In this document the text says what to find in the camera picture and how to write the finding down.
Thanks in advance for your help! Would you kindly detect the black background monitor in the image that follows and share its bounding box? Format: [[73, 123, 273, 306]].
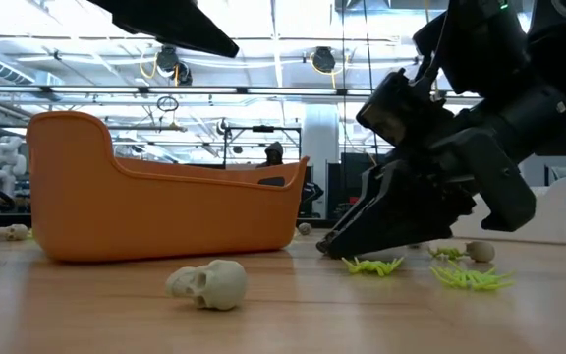
[[340, 152, 378, 220]]

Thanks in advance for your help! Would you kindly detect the beige toy skull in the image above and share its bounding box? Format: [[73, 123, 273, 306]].
[[0, 223, 31, 242], [165, 259, 249, 312], [464, 240, 496, 264]]

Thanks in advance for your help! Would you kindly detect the black stand frame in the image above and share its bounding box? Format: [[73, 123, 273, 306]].
[[222, 124, 304, 171]]

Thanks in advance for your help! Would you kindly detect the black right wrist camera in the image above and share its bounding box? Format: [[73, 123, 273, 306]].
[[355, 67, 457, 148]]

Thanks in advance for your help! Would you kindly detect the white pillar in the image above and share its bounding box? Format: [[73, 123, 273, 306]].
[[302, 102, 341, 217]]

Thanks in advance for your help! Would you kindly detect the white robot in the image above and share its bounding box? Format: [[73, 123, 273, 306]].
[[0, 136, 28, 198]]

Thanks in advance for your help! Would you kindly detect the orange plastic bin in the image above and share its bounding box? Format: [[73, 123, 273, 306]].
[[26, 110, 311, 263]]

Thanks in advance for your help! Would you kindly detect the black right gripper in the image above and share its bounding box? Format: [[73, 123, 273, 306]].
[[315, 83, 566, 261]]

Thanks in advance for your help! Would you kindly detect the long light bar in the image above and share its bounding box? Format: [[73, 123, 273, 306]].
[[0, 83, 483, 100]]

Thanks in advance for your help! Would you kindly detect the person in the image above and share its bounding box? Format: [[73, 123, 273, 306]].
[[255, 141, 286, 170]]

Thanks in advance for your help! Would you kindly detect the black hanging cable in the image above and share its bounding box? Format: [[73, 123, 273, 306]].
[[361, 0, 378, 80]]

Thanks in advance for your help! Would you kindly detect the black ceiling cable reel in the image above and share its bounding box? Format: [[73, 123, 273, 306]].
[[311, 45, 338, 75], [154, 44, 194, 88]]

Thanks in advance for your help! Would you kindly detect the white plastic bin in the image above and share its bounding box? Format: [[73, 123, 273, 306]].
[[449, 175, 566, 246]]

